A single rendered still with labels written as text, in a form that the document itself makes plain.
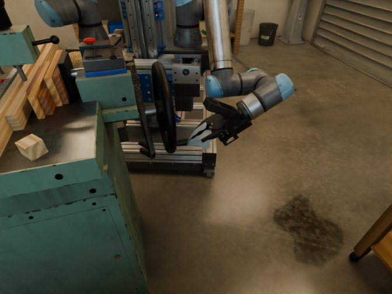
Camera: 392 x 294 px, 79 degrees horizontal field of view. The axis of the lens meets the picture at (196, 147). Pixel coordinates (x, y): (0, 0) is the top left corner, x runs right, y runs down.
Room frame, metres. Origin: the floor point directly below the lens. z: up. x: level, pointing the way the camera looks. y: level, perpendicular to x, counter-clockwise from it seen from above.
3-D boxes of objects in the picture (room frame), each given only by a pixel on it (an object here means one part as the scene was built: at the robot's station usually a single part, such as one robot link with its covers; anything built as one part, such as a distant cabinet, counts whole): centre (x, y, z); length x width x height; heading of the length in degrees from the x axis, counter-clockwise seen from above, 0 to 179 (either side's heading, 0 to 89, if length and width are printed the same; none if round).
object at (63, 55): (0.62, 0.31, 0.95); 0.09 x 0.07 x 0.09; 16
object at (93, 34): (1.33, 0.54, 0.87); 0.15 x 0.15 x 0.10
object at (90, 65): (0.64, 0.25, 0.99); 0.13 x 0.11 x 0.06; 16
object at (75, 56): (0.84, 0.42, 0.91); 0.12 x 0.09 x 0.03; 106
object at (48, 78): (0.63, 0.37, 0.94); 0.20 x 0.02 x 0.08; 16
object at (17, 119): (0.69, 0.47, 0.92); 0.55 x 0.02 x 0.04; 16
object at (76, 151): (0.61, 0.33, 0.87); 0.61 x 0.30 x 0.06; 16
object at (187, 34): (1.31, 0.04, 0.87); 0.15 x 0.15 x 0.10
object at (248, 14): (4.04, -0.73, 0.24); 0.31 x 0.29 x 0.47; 103
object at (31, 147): (0.35, 0.31, 0.92); 0.03 x 0.03 x 0.03; 58
